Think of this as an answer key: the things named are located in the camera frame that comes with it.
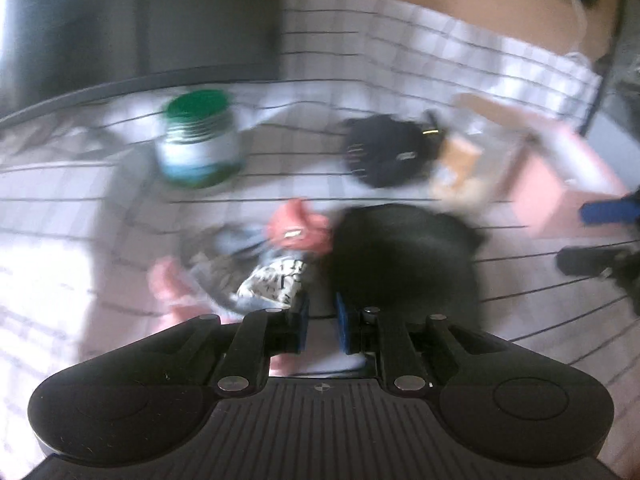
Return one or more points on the green lid glass jar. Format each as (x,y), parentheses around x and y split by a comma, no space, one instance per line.
(200,145)

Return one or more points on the clear plastic jar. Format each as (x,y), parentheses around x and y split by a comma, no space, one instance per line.
(462,165)

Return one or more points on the computer case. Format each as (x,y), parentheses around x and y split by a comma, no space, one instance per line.
(622,60)

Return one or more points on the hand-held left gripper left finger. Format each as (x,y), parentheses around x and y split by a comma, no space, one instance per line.
(302,322)

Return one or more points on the pink cardboard box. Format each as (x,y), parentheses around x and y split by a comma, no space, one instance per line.
(545,175)

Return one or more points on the black plush toy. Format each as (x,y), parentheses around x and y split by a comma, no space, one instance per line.
(385,150)

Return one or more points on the black cloth with blue trim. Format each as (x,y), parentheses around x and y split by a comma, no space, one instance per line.
(400,260)

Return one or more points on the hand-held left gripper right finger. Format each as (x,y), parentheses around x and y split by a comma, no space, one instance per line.
(343,322)

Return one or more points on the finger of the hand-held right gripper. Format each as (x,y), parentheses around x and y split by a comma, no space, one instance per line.
(607,211)
(590,261)

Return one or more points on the white patterned cloth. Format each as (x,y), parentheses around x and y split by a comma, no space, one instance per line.
(270,282)

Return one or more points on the dark computer monitor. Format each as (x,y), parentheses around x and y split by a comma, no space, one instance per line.
(150,15)

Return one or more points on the pink cloth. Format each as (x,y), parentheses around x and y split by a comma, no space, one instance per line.
(300,222)

